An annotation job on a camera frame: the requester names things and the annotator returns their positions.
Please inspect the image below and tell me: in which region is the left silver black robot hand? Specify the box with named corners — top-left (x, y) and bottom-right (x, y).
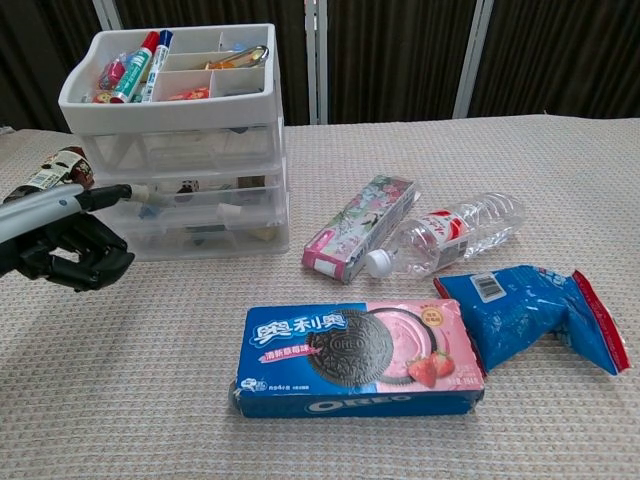
top-left (0, 182), bottom-right (151, 294)

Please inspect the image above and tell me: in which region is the clear plastic bin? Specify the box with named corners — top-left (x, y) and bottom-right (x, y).
top-left (78, 124), bottom-right (284, 176)
top-left (117, 225), bottom-right (292, 260)
top-left (95, 172), bottom-right (289, 232)

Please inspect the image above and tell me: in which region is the blue pink Oreo box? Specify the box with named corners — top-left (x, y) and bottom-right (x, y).
top-left (228, 298), bottom-right (486, 420)

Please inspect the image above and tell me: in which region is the brown glass bottle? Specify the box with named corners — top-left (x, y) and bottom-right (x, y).
top-left (27, 145), bottom-right (96, 191)

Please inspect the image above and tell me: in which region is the beige woven tablecloth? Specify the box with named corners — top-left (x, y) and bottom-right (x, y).
top-left (0, 113), bottom-right (640, 480)

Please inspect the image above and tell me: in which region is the red wrapped candy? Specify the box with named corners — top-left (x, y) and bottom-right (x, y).
top-left (102, 58), bottom-right (129, 91)

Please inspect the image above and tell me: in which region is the red capped marker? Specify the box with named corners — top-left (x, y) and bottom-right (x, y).
top-left (112, 30), bottom-right (161, 105)

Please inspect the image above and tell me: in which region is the red candy pack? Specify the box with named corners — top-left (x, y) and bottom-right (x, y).
top-left (167, 85), bottom-right (211, 102)

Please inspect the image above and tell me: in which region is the blue capped marker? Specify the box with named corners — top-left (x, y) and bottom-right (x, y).
top-left (141, 29), bottom-right (175, 104)

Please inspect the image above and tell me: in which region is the pink floral carton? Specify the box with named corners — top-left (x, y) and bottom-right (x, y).
top-left (301, 174), bottom-right (421, 285)

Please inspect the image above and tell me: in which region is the clear plastic water bottle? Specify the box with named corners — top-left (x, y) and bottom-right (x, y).
top-left (364, 191), bottom-right (527, 280)

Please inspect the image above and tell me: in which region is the dark folding partition screen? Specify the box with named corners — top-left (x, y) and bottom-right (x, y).
top-left (0, 0), bottom-right (640, 134)

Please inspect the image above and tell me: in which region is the blue snack bag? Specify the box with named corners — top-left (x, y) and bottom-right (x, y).
top-left (432, 264), bottom-right (631, 376)

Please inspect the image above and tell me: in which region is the white drawer organizer box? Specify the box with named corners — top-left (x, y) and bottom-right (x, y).
top-left (57, 22), bottom-right (292, 261)

